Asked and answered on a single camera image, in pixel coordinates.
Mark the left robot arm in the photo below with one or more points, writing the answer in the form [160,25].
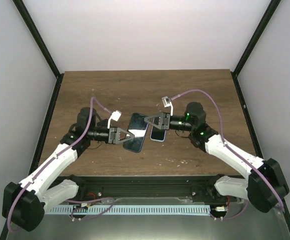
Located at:
[52,165]

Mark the black aluminium frame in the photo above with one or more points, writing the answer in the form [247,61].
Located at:
[131,186]

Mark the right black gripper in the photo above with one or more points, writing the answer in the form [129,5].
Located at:
[163,124]

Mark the light blue slotted cable duct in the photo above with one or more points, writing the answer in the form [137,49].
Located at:
[184,210]

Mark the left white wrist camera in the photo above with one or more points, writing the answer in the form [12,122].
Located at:
[115,116]

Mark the blue-edged black phone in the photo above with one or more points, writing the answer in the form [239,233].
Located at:
[138,127]

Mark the pink-edged black phone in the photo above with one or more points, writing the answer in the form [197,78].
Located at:
[103,123]

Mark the light blue phone case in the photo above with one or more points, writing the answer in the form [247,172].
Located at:
[157,140]

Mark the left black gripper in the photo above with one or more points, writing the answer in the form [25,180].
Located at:
[115,132]

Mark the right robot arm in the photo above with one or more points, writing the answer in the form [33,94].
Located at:
[234,155]

